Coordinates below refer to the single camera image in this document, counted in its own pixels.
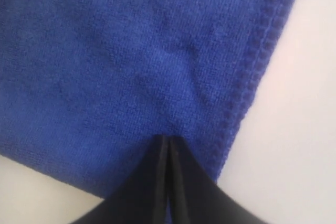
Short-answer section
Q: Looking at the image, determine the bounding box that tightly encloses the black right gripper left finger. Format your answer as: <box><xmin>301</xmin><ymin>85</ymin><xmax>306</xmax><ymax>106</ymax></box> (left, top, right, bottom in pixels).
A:
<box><xmin>76</xmin><ymin>135</ymin><xmax>169</xmax><ymax>224</ymax></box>

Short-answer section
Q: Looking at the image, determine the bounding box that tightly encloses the blue towel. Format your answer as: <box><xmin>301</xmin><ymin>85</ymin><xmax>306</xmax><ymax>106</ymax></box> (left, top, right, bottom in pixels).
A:
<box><xmin>1</xmin><ymin>0</ymin><xmax>294</xmax><ymax>201</ymax></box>

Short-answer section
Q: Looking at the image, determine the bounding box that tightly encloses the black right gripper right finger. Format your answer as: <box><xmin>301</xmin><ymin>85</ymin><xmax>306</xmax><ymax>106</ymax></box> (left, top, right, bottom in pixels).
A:
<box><xmin>167</xmin><ymin>136</ymin><xmax>260</xmax><ymax>224</ymax></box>

